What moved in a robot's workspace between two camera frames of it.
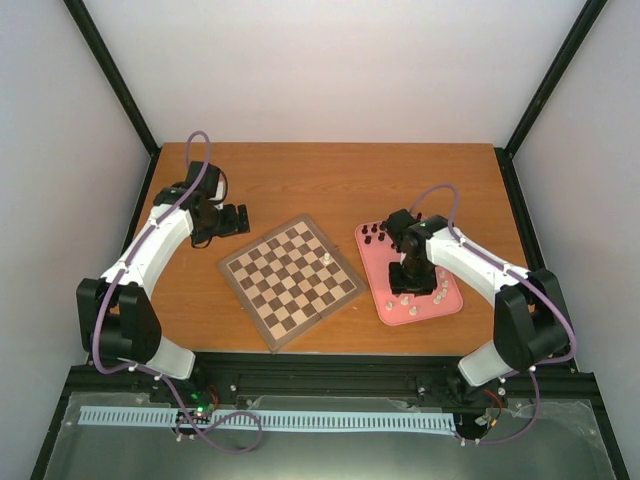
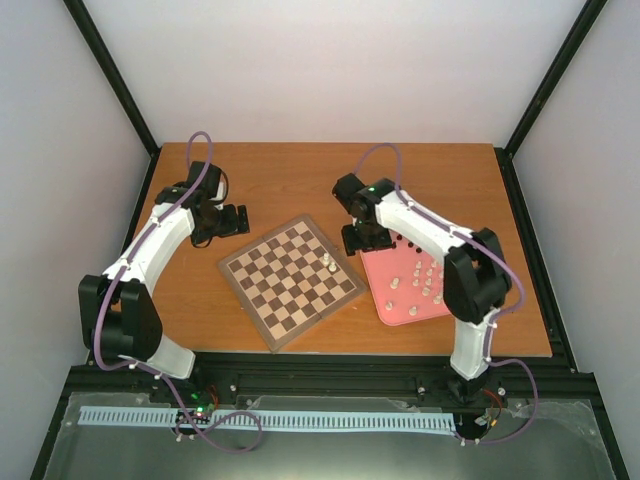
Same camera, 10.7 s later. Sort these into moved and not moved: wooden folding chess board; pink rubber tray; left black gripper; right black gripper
Moved: right black gripper
Not moved: wooden folding chess board; pink rubber tray; left black gripper
